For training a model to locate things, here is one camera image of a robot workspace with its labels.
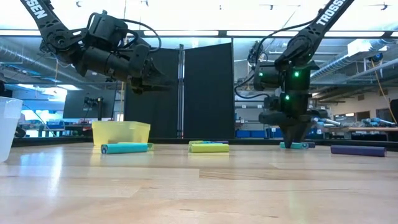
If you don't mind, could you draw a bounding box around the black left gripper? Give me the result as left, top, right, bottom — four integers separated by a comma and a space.
129, 62, 176, 95

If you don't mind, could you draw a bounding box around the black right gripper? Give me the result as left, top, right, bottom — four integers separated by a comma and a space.
279, 92, 329, 149

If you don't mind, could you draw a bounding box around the clear plastic bin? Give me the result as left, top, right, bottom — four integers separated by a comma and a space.
0, 96, 24, 163

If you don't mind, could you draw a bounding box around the black partition panel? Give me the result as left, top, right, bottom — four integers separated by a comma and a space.
124, 45, 180, 139
183, 42, 236, 139

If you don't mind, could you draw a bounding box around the metal storage shelf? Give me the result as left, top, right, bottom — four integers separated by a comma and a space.
234, 104, 330, 139

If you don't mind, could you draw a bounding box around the yellow translucent plastic bin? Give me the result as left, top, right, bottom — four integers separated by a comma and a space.
91, 120, 151, 146

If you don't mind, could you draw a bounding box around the wooden workbench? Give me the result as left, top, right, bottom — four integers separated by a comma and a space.
323, 126, 398, 141

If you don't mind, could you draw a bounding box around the dark monitor screen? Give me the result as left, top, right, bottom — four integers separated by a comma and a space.
63, 89, 118, 119

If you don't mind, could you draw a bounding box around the black background machine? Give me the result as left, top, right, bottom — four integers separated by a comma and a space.
247, 40, 268, 65

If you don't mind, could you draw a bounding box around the silver partition post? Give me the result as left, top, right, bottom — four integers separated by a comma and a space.
177, 43, 186, 139

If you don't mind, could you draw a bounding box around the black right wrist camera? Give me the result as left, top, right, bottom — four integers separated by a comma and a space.
257, 109, 281, 126

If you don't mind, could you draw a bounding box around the black aluminium table frame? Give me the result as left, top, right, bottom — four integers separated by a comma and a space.
12, 136, 398, 151

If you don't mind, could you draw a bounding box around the silver corrugated ceiling duct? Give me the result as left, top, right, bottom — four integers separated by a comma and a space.
310, 52, 355, 82
0, 40, 78, 85

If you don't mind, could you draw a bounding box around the yellow hanging cable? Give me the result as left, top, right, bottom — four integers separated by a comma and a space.
369, 58, 398, 125

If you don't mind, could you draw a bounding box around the white rectangular ceiling duct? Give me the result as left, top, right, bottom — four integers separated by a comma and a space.
346, 39, 388, 57

